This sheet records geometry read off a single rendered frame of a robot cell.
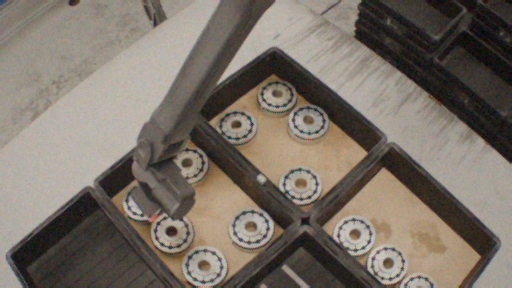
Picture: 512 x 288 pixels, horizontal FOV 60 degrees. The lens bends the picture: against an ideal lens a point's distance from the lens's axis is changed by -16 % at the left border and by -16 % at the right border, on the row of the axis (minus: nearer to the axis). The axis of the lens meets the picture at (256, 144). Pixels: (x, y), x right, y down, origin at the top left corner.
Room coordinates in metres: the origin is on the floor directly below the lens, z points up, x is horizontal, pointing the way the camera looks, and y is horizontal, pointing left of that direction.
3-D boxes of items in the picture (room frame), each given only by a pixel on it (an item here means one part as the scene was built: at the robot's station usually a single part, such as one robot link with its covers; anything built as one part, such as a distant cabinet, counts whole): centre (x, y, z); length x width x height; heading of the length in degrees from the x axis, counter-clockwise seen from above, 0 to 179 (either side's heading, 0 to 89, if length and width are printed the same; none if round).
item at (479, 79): (1.25, -0.96, 0.31); 0.40 x 0.30 x 0.34; 45
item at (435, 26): (1.53, -0.67, 0.37); 0.40 x 0.30 x 0.45; 45
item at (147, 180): (0.43, 0.19, 1.13); 0.07 x 0.06 x 0.07; 44
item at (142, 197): (0.44, 0.19, 1.07); 0.10 x 0.07 x 0.07; 132
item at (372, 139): (0.68, -0.08, 0.87); 0.40 x 0.30 x 0.11; 43
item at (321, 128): (0.73, -0.13, 0.86); 0.10 x 0.10 x 0.01
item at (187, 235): (0.43, 0.19, 0.86); 0.10 x 0.10 x 0.01
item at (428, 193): (0.38, -0.35, 0.87); 0.40 x 0.30 x 0.11; 43
